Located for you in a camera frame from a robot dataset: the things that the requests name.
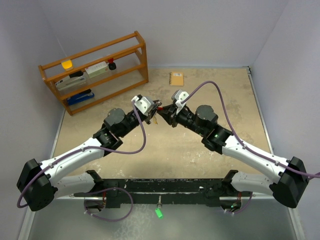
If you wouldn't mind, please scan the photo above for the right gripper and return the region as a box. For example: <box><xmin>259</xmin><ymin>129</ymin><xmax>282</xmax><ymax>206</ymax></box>
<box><xmin>156</xmin><ymin>103</ymin><xmax>206</xmax><ymax>137</ymax></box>

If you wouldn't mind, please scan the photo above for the bunch of metal keys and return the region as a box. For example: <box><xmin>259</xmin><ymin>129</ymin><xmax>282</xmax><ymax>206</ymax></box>
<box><xmin>152</xmin><ymin>114</ymin><xmax>158</xmax><ymax>125</ymax></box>

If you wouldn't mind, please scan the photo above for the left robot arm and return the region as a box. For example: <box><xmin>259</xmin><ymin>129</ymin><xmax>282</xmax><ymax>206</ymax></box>
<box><xmin>16</xmin><ymin>95</ymin><xmax>161</xmax><ymax>212</ymax></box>

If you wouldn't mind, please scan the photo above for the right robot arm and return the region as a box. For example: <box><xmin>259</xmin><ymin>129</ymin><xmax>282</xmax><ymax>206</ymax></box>
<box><xmin>157</xmin><ymin>104</ymin><xmax>309</xmax><ymax>209</ymax></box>

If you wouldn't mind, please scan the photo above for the brown spiral notebook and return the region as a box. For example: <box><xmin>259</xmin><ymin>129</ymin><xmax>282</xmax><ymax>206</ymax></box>
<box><xmin>169</xmin><ymin>72</ymin><xmax>184</xmax><ymax>87</ymax></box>

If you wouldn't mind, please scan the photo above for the red black bottle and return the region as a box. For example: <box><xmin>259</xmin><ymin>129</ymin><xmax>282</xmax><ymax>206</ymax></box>
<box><xmin>107</xmin><ymin>58</ymin><xmax>117</xmax><ymax>71</ymax></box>

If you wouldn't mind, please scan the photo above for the white box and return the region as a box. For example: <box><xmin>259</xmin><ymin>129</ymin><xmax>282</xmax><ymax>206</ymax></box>
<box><xmin>85</xmin><ymin>61</ymin><xmax>109</xmax><ymax>78</ymax></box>

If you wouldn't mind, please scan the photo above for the blue stapler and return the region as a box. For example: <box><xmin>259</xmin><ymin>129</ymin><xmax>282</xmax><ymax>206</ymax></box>
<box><xmin>67</xmin><ymin>89</ymin><xmax>95</xmax><ymax>106</ymax></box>

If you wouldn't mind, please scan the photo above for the wooden shelf rack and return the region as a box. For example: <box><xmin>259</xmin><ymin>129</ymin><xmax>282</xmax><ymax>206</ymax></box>
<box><xmin>38</xmin><ymin>31</ymin><xmax>149</xmax><ymax>116</ymax></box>

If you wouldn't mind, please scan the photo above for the white black stapler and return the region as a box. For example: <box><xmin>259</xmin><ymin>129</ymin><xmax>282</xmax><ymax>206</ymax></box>
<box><xmin>55</xmin><ymin>72</ymin><xmax>89</xmax><ymax>91</ymax></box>

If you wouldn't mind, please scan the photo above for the yellow cap container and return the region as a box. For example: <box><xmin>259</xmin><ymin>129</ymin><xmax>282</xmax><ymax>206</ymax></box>
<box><xmin>60</xmin><ymin>59</ymin><xmax>74</xmax><ymax>72</ymax></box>

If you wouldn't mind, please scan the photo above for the green key tag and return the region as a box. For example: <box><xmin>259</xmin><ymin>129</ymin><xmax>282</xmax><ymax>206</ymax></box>
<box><xmin>155</xmin><ymin>195</ymin><xmax>164</xmax><ymax>219</ymax></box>

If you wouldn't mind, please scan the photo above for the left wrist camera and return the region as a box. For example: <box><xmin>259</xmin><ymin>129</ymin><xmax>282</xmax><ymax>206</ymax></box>
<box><xmin>131</xmin><ymin>94</ymin><xmax>155</xmax><ymax>116</ymax></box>

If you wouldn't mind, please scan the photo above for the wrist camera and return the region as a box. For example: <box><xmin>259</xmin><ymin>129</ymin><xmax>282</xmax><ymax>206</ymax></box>
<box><xmin>131</xmin><ymin>94</ymin><xmax>155</xmax><ymax>116</ymax></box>
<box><xmin>171</xmin><ymin>89</ymin><xmax>189</xmax><ymax>115</ymax></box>

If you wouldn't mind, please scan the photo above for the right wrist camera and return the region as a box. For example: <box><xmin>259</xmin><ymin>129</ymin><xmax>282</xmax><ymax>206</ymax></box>
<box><xmin>171</xmin><ymin>89</ymin><xmax>189</xmax><ymax>115</ymax></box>

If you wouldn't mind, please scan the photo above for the black base frame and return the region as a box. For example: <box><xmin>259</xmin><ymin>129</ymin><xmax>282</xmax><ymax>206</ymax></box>
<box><xmin>75</xmin><ymin>170</ymin><xmax>250</xmax><ymax>212</ymax></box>

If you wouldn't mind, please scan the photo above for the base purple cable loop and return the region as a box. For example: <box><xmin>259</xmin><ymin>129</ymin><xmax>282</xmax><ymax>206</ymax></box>
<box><xmin>83</xmin><ymin>186</ymin><xmax>135</xmax><ymax>222</ymax></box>

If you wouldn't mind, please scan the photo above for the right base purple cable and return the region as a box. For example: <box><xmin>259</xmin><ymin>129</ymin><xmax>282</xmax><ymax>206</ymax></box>
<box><xmin>223</xmin><ymin>191</ymin><xmax>254</xmax><ymax>217</ymax></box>

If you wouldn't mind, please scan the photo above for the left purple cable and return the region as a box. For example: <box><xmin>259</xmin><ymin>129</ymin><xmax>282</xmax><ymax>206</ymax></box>
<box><xmin>16</xmin><ymin>102</ymin><xmax>148</xmax><ymax>209</ymax></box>

